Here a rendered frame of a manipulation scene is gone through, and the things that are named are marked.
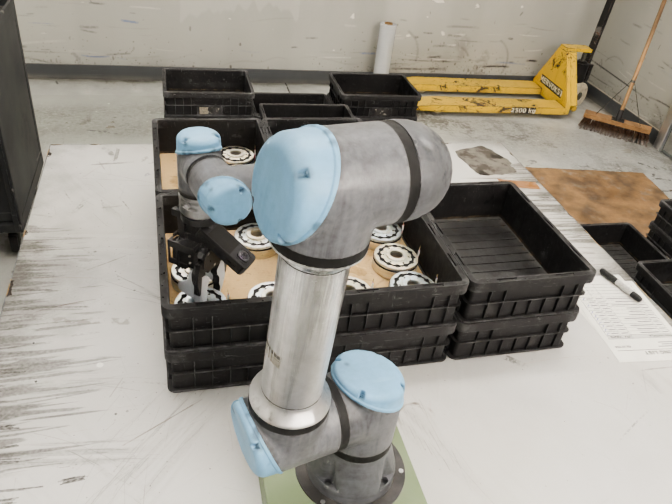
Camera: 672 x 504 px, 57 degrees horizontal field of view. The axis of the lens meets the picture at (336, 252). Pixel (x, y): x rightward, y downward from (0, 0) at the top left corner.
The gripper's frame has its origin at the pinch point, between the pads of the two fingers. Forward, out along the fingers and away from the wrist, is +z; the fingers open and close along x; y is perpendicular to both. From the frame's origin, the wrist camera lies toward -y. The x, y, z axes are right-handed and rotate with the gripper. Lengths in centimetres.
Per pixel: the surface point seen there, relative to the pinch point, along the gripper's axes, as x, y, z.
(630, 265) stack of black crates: -164, -95, 58
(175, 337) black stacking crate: 12.5, -0.5, -0.1
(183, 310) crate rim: 12.5, -2.5, -7.4
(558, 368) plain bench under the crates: -35, -69, 15
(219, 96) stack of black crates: -144, 91, 26
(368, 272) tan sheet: -27.9, -23.2, 2.1
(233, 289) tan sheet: -7.0, -0.8, 2.0
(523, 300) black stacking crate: -31, -57, -2
